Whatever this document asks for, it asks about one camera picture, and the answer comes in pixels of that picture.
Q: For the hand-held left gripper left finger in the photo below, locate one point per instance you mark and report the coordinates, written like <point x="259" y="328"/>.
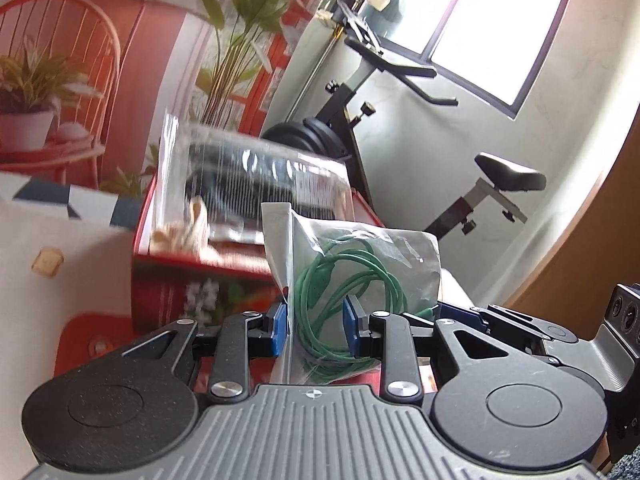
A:
<point x="279" y="330"/>

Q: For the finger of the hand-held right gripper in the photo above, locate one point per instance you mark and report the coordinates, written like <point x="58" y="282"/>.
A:
<point x="460" y="314"/>

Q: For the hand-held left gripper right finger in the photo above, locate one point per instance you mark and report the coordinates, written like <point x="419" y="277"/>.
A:
<point x="351" y="325"/>

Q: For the red cardboard box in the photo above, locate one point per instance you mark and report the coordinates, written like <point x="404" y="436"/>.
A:
<point x="200" y="280"/>

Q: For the large clear plastic bag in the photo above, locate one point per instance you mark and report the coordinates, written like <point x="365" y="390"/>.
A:
<point x="240" y="160"/>

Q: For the beige cloth item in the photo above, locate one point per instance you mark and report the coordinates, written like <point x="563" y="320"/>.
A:
<point x="182" y="230"/>

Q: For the black packaged item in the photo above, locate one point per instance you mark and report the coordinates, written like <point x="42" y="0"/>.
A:
<point x="250" y="175"/>

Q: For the white printed blanket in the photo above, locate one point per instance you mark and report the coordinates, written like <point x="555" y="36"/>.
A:
<point x="75" y="270"/>

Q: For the black exercise bike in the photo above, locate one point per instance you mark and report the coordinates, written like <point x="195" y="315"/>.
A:
<point x="340" y="100"/>

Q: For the blue and white geometric pillow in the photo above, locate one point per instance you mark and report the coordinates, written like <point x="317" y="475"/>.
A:
<point x="90" y="205"/>

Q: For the metal pole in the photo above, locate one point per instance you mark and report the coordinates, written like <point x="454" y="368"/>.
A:
<point x="320" y="70"/>

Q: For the window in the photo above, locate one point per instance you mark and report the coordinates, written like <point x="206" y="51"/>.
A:
<point x="490" y="20"/>

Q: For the wall poster with chair and plants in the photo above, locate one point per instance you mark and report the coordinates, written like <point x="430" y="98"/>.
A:
<point x="150" y="60"/>

